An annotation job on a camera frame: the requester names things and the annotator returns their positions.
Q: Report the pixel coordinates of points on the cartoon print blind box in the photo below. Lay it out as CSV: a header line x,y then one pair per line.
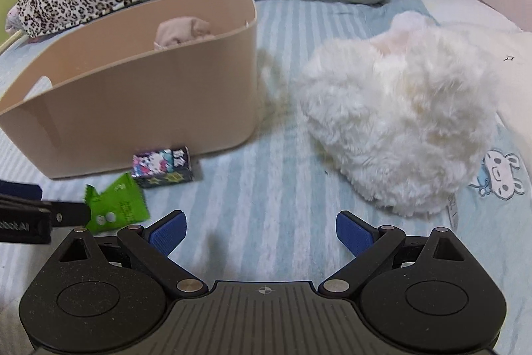
x,y
163,167

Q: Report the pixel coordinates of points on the green snack packet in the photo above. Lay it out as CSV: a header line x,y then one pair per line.
x,y
120,205

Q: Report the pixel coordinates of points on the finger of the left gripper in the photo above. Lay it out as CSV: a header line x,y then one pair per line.
x,y
21,190
63,213

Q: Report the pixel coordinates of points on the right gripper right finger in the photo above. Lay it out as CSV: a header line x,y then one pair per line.
x,y
417,293

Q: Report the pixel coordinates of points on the beige cloth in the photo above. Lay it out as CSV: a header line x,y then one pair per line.
x,y
181,30

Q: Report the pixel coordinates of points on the white pillow with bunny print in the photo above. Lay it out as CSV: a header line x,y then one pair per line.
x,y
510,48

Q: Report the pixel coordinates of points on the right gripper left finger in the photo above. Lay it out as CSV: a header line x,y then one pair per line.
x,y
102,294

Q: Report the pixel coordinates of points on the white fluffy plush toy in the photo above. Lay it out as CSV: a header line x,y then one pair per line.
x,y
406,116

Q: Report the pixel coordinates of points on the beige plastic storage basket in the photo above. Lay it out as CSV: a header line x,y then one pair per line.
x,y
101,93

